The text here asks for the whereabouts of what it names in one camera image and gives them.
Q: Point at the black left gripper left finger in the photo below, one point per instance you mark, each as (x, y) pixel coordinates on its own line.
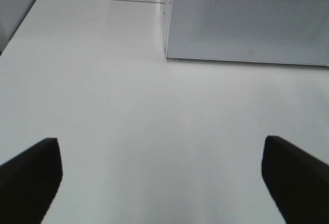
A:
(30, 182)

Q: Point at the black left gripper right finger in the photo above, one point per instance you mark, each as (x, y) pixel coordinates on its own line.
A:
(296, 180)

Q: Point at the white microwave oven body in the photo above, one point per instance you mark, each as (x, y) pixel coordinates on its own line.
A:
(166, 20)

